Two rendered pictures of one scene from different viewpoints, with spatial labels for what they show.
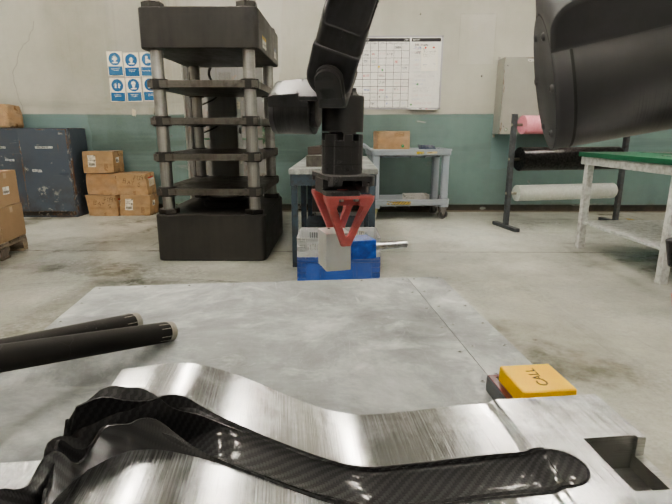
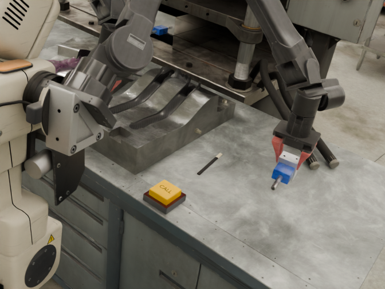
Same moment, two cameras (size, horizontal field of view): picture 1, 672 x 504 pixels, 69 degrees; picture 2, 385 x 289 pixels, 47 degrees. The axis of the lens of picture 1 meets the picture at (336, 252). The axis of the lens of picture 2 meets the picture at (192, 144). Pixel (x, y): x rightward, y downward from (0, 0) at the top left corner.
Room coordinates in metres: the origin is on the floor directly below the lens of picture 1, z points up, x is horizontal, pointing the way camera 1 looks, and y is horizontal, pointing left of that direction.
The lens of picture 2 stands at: (1.08, -0.88, 1.55)
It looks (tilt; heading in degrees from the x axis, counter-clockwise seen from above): 33 degrees down; 129
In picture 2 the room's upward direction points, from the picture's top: 9 degrees clockwise
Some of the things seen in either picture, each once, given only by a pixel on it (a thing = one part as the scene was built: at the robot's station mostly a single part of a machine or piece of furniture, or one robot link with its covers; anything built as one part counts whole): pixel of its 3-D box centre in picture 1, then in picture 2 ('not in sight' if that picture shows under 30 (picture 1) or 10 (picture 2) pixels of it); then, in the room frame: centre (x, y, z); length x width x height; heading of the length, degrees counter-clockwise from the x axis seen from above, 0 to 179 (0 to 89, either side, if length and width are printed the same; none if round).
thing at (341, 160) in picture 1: (342, 159); (299, 125); (0.70, -0.01, 1.06); 0.10 x 0.07 x 0.07; 15
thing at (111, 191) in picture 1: (121, 182); not in sight; (6.50, 2.83, 0.42); 0.86 x 0.33 x 0.83; 89
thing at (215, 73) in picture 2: not in sight; (184, 34); (-0.47, 0.84, 0.76); 1.30 x 0.84 x 0.07; 6
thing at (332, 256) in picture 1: (365, 246); (281, 175); (0.71, -0.04, 0.93); 0.13 x 0.05 x 0.05; 105
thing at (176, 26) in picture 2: not in sight; (184, 18); (-0.41, 0.76, 0.87); 0.50 x 0.27 x 0.17; 96
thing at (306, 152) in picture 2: (338, 208); (297, 151); (0.71, 0.00, 0.99); 0.07 x 0.07 x 0.09; 15
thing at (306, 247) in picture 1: (338, 242); not in sight; (3.58, -0.02, 0.28); 0.61 x 0.41 x 0.15; 89
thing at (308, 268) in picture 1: (338, 264); not in sight; (3.58, -0.02, 0.11); 0.61 x 0.41 x 0.22; 89
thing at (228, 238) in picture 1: (226, 137); not in sight; (4.86, 1.06, 1.03); 1.54 x 0.94 x 2.06; 179
